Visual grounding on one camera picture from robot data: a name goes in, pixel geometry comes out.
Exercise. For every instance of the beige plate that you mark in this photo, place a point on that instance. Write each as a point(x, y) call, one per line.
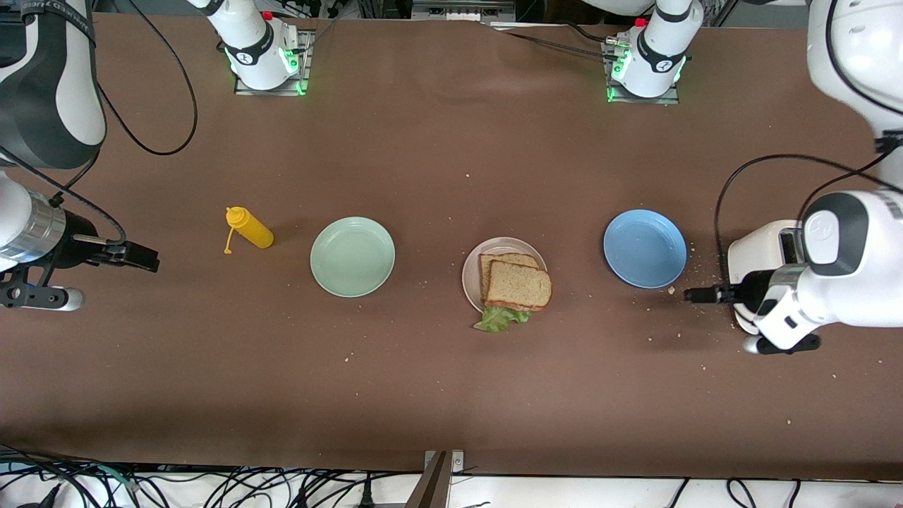
point(471, 279)

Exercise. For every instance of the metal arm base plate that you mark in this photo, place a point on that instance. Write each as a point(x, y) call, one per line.
point(305, 70)
point(670, 99)

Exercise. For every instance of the mint green plate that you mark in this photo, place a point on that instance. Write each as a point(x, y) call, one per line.
point(353, 257)

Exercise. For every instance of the yellow mustard squeeze bottle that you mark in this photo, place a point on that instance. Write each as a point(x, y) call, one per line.
point(252, 229)

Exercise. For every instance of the green lettuce leaf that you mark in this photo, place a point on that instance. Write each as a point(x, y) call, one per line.
point(497, 321)

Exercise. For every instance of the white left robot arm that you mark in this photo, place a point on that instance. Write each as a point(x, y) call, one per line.
point(857, 268)

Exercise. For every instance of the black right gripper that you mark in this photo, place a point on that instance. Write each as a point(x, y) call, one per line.
point(79, 243)

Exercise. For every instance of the brown toast bread slice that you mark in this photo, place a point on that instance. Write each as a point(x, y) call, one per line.
point(518, 286)
point(487, 271)

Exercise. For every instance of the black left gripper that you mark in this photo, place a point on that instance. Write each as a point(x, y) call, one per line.
point(753, 288)

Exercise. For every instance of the blue plate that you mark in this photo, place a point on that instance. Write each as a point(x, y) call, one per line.
point(645, 248)

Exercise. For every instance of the white toaster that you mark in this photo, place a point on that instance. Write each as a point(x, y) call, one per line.
point(758, 247)

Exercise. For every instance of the brown table cover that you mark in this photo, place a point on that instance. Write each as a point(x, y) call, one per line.
point(451, 176)

